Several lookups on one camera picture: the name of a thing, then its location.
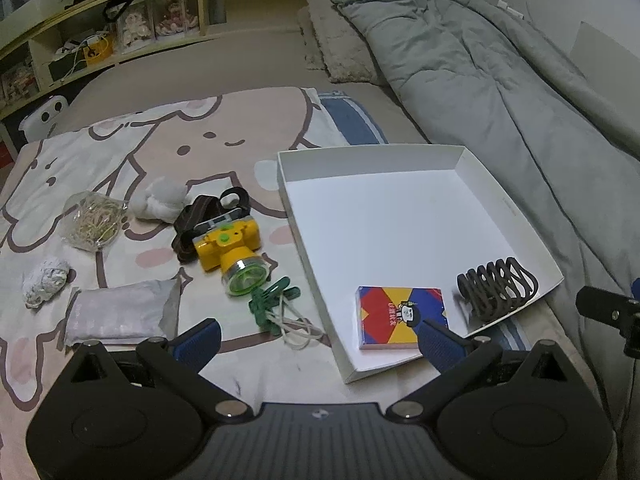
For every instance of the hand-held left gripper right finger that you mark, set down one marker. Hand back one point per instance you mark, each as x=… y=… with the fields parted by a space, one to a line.
x=440 y=347

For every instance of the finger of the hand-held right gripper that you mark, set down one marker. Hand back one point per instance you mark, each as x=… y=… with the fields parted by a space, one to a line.
x=600 y=305

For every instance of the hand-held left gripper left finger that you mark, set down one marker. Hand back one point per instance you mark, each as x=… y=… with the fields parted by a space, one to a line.
x=199 y=342

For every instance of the white plush toy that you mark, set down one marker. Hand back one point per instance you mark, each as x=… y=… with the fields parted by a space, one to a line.
x=157 y=200

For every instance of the clear bag of rubber bands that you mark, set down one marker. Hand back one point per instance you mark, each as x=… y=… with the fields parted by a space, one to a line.
x=95 y=220

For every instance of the colourful card box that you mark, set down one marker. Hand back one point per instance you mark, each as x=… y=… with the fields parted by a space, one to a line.
x=400 y=317

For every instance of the grey plastic packet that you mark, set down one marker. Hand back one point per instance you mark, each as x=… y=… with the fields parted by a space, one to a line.
x=120 y=310

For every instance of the white cardboard box tray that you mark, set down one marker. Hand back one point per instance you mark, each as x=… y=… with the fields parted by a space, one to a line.
x=400 y=220

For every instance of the crumpled white wrapper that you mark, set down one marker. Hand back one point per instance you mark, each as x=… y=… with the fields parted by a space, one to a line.
x=45 y=280

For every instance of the printed cartoon blanket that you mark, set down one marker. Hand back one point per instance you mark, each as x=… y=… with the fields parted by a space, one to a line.
x=150 y=135

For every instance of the grey duvet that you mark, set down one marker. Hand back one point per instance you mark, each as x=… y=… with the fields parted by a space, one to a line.
x=500 y=85

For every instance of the blue striped cloth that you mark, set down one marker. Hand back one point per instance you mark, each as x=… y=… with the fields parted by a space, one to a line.
x=350 y=117

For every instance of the white device with two holes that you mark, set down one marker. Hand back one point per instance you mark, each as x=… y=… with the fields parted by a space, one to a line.
x=45 y=116

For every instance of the taupe bed sheet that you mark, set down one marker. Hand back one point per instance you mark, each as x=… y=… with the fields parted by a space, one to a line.
x=200 y=65

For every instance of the dark rectangular box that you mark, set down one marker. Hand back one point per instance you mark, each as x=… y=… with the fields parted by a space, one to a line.
x=62 y=67

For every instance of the yellow box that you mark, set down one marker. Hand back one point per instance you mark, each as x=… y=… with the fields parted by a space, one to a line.
x=97 y=51

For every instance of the figure display box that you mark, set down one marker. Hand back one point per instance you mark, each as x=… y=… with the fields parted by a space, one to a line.
x=17 y=80

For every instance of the clear doll display box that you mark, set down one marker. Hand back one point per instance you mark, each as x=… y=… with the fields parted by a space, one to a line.
x=136 y=22
x=172 y=16

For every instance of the cream headboard shelf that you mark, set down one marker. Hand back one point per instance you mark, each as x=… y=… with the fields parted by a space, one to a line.
x=60 y=30

